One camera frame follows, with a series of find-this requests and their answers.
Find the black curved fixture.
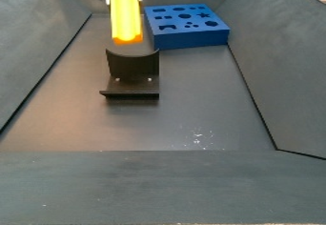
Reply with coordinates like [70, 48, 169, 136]
[99, 50, 159, 98]

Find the blue foam shape board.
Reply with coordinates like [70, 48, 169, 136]
[145, 4, 232, 51]

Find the yellow arch object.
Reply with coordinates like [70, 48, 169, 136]
[110, 0, 143, 45]

